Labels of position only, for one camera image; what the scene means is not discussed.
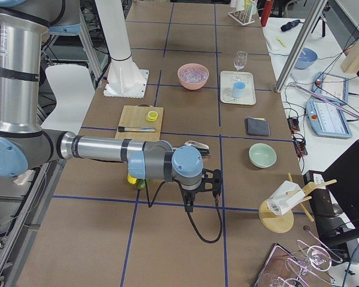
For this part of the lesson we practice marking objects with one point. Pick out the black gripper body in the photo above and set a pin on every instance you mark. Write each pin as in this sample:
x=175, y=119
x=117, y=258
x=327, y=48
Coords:
x=189, y=192

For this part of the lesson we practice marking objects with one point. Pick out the metal ice scoop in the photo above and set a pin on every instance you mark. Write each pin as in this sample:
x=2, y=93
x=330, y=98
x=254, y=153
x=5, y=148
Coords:
x=201, y=147

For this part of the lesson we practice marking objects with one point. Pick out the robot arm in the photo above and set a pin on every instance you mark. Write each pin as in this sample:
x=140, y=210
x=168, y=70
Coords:
x=25, y=145

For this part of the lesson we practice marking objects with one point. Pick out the white cup on stand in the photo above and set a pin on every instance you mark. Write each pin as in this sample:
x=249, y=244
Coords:
x=286, y=197

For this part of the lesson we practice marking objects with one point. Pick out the light blue plastic cup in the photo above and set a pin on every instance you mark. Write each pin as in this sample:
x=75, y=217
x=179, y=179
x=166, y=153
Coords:
x=238, y=89

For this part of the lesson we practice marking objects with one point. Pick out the clear ice cubes pile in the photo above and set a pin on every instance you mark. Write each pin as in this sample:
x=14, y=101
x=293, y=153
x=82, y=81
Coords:
x=193, y=75

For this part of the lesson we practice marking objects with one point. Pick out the green avocado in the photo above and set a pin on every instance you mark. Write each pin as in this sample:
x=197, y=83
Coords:
x=141, y=184

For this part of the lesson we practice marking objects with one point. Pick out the yellow lemon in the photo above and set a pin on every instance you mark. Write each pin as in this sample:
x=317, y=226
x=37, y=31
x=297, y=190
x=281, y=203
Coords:
x=131, y=179

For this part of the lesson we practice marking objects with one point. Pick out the green bowl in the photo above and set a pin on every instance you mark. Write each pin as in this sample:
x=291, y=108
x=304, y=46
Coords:
x=262, y=155

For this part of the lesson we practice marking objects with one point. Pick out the wooden cutting board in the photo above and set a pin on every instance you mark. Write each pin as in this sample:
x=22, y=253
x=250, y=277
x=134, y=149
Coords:
x=135, y=116

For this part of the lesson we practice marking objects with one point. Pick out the lemon slice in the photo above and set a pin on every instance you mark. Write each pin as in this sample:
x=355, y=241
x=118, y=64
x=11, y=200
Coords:
x=152, y=116

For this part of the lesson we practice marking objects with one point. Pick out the wooden mug tree stand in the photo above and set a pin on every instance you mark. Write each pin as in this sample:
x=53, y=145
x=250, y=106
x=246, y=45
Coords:
x=284, y=223

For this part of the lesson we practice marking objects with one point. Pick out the steel muddler rod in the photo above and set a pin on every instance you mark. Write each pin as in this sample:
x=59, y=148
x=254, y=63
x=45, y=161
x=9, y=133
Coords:
x=136, y=129

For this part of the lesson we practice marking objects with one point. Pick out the grey folded cloth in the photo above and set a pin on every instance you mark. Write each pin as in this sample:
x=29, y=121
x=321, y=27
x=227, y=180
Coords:
x=257, y=127

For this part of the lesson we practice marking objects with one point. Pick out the dark tray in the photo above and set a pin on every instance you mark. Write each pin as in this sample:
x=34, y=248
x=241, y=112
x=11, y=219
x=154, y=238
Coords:
x=275, y=264

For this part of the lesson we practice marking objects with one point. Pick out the pink bowl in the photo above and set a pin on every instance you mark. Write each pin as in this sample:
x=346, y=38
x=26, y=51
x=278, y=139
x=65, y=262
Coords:
x=191, y=86

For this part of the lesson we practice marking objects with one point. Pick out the cream bear tray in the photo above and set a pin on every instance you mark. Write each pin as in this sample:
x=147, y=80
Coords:
x=226, y=86

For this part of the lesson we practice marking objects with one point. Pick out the hanging wine glasses rack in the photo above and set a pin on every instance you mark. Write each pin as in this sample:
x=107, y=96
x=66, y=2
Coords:
x=309, y=264

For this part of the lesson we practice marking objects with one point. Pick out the clear wine glass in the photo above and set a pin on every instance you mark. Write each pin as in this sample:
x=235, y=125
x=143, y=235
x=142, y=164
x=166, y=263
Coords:
x=239, y=63

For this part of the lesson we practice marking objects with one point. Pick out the near teach pendant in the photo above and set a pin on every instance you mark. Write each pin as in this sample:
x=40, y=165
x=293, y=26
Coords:
x=326, y=120

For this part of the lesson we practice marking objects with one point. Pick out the teach pendant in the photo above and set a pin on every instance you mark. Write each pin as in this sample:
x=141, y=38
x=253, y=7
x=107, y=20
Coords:
x=326, y=120
x=332, y=87

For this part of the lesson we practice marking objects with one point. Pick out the white chair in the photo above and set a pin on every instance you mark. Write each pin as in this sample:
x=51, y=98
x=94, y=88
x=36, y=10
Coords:
x=73, y=89

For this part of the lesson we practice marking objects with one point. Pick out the black monitor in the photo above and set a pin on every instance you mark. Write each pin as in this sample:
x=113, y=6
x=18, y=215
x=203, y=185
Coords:
x=345, y=169

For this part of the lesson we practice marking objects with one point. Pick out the far teach pendant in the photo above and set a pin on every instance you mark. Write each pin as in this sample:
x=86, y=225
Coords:
x=332, y=87

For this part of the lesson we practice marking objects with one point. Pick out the blue bowl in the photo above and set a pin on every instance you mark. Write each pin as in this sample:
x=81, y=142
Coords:
x=306, y=59

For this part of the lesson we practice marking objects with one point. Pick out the dark folded umbrella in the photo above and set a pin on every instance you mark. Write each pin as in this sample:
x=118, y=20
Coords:
x=289, y=25

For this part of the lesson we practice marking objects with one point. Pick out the red bottle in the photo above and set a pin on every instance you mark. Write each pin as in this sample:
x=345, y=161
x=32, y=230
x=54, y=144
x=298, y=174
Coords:
x=268, y=4

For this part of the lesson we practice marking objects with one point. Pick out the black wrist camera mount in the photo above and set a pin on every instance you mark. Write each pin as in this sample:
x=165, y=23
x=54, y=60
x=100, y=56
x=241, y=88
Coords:
x=211, y=182

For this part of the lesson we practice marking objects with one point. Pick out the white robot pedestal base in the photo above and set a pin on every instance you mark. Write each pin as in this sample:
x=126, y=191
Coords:
x=124, y=78

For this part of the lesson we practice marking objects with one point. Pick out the white wire cup rack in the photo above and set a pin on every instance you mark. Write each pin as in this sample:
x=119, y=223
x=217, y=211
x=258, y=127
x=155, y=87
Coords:
x=243, y=11

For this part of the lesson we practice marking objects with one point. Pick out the aluminium frame post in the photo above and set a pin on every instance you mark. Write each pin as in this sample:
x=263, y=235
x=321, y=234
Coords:
x=297, y=48

